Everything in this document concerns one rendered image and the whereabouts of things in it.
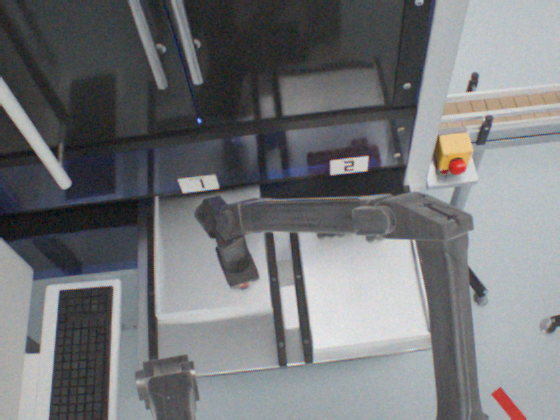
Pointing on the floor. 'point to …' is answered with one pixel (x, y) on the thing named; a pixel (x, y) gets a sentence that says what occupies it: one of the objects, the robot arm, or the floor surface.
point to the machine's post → (433, 87)
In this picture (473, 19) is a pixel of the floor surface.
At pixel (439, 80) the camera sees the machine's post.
